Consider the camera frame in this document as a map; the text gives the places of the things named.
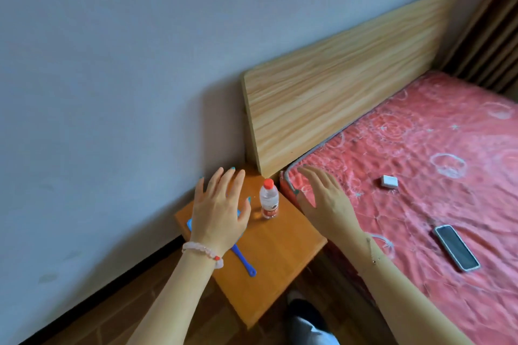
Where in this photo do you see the person's left hand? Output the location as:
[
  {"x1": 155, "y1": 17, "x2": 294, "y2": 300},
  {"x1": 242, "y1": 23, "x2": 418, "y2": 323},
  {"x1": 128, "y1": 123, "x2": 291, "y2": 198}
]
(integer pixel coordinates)
[{"x1": 189, "y1": 166, "x2": 253, "y2": 256}]

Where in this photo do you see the person's right hand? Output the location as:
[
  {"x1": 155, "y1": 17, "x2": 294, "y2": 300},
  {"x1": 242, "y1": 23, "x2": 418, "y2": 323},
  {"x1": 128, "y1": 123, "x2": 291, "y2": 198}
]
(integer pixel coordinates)
[{"x1": 294, "y1": 165, "x2": 363, "y2": 241}]

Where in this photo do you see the person's left forearm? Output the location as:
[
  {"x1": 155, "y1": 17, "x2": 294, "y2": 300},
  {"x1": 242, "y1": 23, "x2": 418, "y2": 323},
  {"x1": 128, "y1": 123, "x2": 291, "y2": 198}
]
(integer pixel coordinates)
[{"x1": 126, "y1": 250, "x2": 224, "y2": 345}]

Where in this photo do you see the person's right forearm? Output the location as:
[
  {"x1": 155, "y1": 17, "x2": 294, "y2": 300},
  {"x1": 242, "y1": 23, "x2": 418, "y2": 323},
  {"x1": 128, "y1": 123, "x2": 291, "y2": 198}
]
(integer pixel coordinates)
[{"x1": 351, "y1": 232, "x2": 475, "y2": 345}]

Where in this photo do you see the clear water bottle red cap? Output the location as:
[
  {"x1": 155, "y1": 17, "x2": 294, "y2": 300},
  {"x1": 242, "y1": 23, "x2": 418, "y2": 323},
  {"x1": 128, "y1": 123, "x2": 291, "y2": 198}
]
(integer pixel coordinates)
[{"x1": 259, "y1": 179, "x2": 280, "y2": 220}]

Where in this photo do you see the orange wooden nightstand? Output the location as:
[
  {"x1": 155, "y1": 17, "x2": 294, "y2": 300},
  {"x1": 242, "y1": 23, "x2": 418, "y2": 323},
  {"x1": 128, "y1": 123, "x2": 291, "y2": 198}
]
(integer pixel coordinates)
[{"x1": 174, "y1": 163, "x2": 328, "y2": 330}]

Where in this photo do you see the blue plastic comb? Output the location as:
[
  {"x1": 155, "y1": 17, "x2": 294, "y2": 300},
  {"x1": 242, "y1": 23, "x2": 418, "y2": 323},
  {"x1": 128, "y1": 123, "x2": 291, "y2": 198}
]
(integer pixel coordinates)
[{"x1": 186, "y1": 206, "x2": 257, "y2": 278}]

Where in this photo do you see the person's dark shoe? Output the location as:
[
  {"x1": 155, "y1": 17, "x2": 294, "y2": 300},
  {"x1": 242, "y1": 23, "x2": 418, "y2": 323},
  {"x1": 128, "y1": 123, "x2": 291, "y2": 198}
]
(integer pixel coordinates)
[{"x1": 286, "y1": 291, "x2": 326, "y2": 331}]

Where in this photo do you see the light wooden headboard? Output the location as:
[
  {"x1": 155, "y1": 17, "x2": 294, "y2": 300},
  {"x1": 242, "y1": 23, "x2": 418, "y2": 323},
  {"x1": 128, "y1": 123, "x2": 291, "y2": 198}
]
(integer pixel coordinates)
[{"x1": 241, "y1": 0, "x2": 456, "y2": 179}]

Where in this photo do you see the red patterned mattress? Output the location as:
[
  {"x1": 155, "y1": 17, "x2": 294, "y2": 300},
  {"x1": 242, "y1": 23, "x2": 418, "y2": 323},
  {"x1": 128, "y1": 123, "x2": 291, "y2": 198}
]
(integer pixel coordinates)
[{"x1": 279, "y1": 70, "x2": 518, "y2": 345}]

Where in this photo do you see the person's light grey trouser leg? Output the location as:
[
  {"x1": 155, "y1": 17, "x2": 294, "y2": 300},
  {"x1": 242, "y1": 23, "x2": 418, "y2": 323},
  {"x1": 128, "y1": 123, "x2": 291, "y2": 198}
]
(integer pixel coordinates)
[{"x1": 289, "y1": 316, "x2": 341, "y2": 345}]

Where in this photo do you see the smartphone with light case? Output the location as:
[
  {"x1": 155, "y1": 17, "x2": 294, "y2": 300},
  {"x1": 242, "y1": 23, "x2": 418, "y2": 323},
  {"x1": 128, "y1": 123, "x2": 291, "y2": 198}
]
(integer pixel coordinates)
[{"x1": 433, "y1": 225, "x2": 481, "y2": 273}]

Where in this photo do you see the brown striped curtain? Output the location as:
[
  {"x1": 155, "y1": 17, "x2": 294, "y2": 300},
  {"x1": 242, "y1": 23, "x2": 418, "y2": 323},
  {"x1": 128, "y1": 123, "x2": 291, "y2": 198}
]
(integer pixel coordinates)
[{"x1": 439, "y1": 0, "x2": 518, "y2": 99}]

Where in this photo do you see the pink beaded bracelet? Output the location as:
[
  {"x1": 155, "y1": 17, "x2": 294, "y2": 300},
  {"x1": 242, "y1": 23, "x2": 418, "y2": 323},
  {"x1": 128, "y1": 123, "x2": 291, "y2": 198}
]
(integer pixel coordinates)
[{"x1": 182, "y1": 240, "x2": 224, "y2": 270}]

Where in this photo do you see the thin chain bracelet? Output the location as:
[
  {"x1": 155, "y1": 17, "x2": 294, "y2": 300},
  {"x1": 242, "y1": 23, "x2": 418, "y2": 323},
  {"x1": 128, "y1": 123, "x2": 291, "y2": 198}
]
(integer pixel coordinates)
[{"x1": 365, "y1": 236, "x2": 384, "y2": 265}]

